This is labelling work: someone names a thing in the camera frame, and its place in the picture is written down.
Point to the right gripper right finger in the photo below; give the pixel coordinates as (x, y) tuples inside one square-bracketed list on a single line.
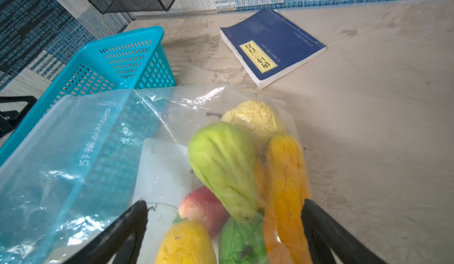
[(326, 238)]

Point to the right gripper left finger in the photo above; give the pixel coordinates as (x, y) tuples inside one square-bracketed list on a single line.
[(121, 241)]

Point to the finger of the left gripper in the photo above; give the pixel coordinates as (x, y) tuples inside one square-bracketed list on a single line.
[(12, 113)]

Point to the yellow lemon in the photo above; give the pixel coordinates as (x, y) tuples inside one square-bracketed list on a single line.
[(186, 242)]

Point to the red apple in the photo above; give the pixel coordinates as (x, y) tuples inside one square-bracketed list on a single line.
[(203, 206)]

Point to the green lime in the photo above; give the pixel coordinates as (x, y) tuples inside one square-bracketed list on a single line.
[(243, 243)]

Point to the teal plastic basket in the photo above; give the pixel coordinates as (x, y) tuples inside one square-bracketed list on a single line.
[(130, 60)]

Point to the clear zip top bag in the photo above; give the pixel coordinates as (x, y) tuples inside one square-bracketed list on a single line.
[(90, 158)]

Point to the blue book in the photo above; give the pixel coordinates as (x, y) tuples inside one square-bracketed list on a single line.
[(269, 46)]

